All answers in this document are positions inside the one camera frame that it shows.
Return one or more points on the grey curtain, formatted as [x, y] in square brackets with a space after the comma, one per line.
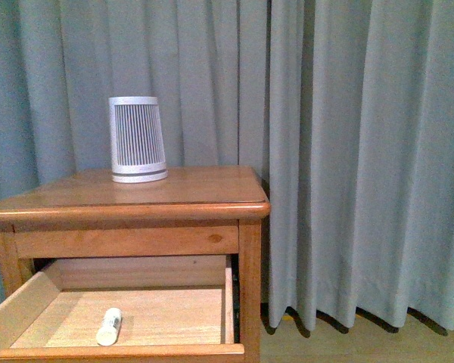
[344, 108]

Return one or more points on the wooden nightstand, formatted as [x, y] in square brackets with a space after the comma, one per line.
[194, 211]

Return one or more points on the wooden top drawer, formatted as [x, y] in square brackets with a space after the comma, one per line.
[175, 309]

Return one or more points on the white air purifier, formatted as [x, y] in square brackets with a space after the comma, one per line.
[136, 140]

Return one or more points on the white medicine bottle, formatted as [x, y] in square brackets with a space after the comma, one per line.
[109, 330]

